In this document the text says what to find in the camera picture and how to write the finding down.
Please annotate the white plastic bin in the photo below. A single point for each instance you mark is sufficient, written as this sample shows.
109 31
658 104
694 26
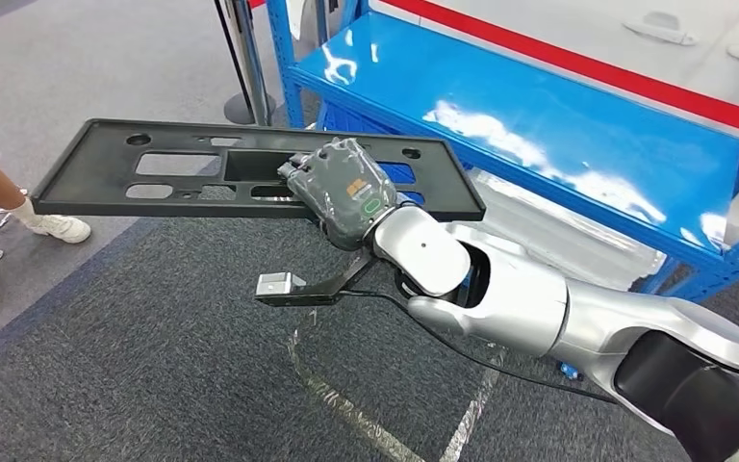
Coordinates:
567 236

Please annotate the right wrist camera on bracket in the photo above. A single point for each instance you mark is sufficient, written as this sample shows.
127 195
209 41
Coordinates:
280 285

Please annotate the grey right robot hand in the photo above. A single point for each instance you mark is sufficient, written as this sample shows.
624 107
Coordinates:
344 191

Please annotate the black plastic frame part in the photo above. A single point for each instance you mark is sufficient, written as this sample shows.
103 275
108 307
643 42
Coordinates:
89 178

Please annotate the chrome stanchion post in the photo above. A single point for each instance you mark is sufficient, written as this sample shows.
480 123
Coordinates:
255 64

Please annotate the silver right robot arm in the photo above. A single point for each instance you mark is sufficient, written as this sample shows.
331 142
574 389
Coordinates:
522 300

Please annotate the clear floor tape strip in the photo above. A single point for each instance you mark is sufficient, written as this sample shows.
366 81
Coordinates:
471 408
344 402

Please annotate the person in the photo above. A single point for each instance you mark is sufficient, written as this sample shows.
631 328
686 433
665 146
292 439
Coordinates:
0 191

